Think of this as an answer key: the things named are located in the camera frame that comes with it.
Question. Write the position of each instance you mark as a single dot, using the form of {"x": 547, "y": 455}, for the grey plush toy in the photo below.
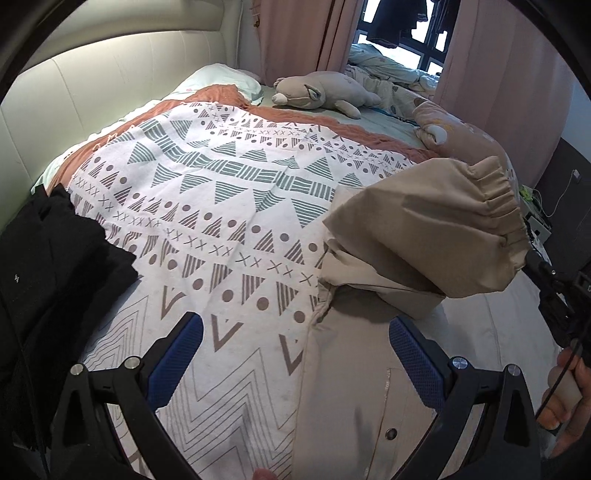
{"x": 323, "y": 90}

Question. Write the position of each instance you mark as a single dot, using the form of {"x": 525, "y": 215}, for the white padded headboard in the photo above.
{"x": 92, "y": 83}

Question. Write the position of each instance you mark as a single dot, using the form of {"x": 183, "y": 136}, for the light green bed sheet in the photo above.
{"x": 369, "y": 122}

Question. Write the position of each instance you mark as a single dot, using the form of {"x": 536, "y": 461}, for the pink curtain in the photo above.
{"x": 498, "y": 69}
{"x": 304, "y": 37}

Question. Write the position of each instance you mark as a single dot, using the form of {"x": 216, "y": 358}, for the white geometric patterned blanket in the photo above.
{"x": 207, "y": 207}

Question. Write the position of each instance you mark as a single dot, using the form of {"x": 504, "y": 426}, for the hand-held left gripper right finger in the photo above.
{"x": 411, "y": 355}

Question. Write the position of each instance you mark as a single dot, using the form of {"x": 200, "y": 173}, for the dark hanging clothes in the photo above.
{"x": 392, "y": 18}

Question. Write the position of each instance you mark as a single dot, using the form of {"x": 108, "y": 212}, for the beige pants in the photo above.
{"x": 415, "y": 221}

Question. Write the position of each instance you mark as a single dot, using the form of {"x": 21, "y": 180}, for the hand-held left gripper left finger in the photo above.
{"x": 180, "y": 355}

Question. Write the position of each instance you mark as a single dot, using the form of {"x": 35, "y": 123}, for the black framed window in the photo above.
{"x": 406, "y": 50}

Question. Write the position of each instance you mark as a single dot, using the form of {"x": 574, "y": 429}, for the pink plush bear pillow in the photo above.
{"x": 461, "y": 134}

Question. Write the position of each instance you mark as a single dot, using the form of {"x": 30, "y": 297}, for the person's right hand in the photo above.
{"x": 561, "y": 406}

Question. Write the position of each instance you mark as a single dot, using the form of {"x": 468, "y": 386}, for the light green pillow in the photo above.
{"x": 221, "y": 78}

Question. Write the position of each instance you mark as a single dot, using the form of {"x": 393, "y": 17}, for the pile of black clothes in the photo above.
{"x": 46, "y": 277}

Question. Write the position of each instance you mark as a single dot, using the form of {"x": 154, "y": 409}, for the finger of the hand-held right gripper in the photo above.
{"x": 538, "y": 264}

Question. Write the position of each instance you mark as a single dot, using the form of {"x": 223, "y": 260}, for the light blue crumpled comforter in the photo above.
{"x": 392, "y": 69}

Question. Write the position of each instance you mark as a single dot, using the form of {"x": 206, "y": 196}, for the orange knitted blanket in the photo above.
{"x": 221, "y": 94}

